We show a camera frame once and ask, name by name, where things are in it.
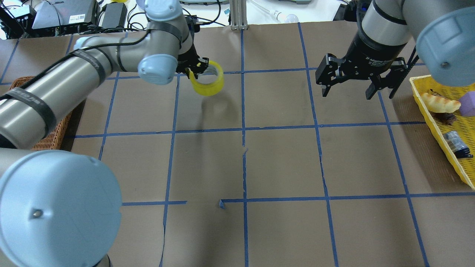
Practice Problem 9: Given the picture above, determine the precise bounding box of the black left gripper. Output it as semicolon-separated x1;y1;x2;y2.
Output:
176;44;209;75

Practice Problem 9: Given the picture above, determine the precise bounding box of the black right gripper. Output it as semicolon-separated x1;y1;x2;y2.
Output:
315;54;409;100

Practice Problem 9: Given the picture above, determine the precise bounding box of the yellow tape roll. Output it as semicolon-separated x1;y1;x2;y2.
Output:
187;60;225;96

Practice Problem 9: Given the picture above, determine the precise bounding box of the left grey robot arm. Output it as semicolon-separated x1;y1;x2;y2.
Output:
1;0;209;267

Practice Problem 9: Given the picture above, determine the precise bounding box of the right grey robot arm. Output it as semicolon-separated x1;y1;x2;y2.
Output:
315;0;475;100

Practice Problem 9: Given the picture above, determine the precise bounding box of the black power brick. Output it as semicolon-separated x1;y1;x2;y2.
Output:
99;1;127;29

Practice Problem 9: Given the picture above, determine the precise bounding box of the white light bulb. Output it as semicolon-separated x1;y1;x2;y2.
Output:
272;10;299;23

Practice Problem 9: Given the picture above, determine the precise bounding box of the brown toy snail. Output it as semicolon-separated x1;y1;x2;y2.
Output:
433;113;457;126

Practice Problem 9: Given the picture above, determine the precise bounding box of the purple foam block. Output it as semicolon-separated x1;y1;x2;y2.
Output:
458;91;475;117

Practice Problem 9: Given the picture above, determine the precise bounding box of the yellow plastic basket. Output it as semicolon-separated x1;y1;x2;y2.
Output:
410;75;475;190

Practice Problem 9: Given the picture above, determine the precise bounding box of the small dark bottle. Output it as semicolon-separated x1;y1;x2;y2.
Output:
442;131;474;159

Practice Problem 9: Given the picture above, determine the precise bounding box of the black computer box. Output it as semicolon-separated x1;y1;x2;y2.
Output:
32;0;99;30

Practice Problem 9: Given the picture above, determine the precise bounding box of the brown wicker basket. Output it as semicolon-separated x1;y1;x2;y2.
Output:
9;76;73;151

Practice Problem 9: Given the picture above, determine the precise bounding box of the aluminium frame post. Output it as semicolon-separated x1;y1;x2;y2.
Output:
229;0;248;31

